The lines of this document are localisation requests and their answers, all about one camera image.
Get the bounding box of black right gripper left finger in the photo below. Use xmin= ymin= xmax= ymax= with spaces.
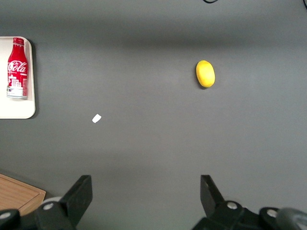
xmin=35 ymin=174 xmax=93 ymax=230

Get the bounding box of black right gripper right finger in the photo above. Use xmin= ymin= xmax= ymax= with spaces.
xmin=191 ymin=174 xmax=246 ymax=230

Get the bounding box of beige plastic tray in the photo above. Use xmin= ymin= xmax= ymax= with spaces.
xmin=0 ymin=36 xmax=36 ymax=120

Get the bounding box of wooden drawer cabinet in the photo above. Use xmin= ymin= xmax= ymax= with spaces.
xmin=0 ymin=173 xmax=47 ymax=217

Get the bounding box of yellow lemon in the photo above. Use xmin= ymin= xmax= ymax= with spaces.
xmin=196 ymin=60 xmax=216 ymax=88

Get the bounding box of red cola bottle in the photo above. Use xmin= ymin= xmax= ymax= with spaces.
xmin=6 ymin=37 xmax=29 ymax=100

